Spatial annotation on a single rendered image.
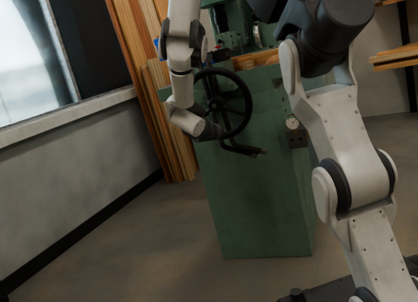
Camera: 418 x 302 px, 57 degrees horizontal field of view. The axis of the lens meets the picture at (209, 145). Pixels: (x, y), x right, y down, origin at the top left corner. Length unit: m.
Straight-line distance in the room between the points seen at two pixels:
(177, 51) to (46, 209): 1.77
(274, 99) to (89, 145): 1.65
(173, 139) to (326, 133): 2.30
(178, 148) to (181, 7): 2.24
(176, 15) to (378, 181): 0.67
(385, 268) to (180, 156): 2.36
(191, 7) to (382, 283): 0.86
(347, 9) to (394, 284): 0.67
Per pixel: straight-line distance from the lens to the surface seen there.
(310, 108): 1.02
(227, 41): 1.78
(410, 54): 3.50
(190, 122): 1.23
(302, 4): 0.95
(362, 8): 0.91
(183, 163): 3.22
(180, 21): 1.08
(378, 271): 1.10
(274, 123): 1.67
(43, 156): 2.66
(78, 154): 2.85
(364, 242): 1.08
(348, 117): 1.04
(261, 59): 1.79
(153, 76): 3.15
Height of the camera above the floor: 1.04
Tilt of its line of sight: 14 degrees down
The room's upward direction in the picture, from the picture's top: 14 degrees counter-clockwise
